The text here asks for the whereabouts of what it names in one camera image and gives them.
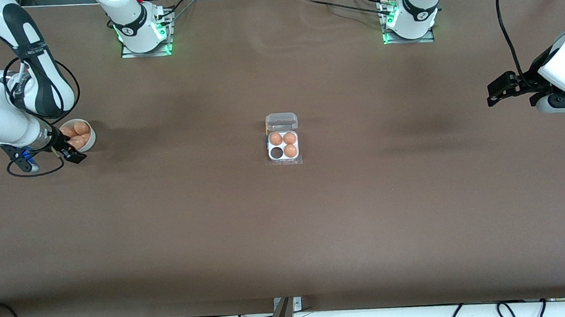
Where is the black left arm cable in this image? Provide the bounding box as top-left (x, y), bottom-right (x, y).
top-left (495, 0), bottom-right (532, 86)

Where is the clear plastic egg carton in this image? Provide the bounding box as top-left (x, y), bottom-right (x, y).
top-left (263, 111), bottom-right (304, 168)

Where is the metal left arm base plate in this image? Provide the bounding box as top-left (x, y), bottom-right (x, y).
top-left (378, 0), bottom-right (437, 46)

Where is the silver table edge bracket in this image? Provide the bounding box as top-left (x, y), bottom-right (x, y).
top-left (272, 296), bottom-right (304, 313)

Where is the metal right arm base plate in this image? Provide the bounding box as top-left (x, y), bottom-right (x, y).
top-left (118, 8), bottom-right (175, 60)

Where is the white round bowl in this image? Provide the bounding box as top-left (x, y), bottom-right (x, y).
top-left (55, 118), bottom-right (98, 155)

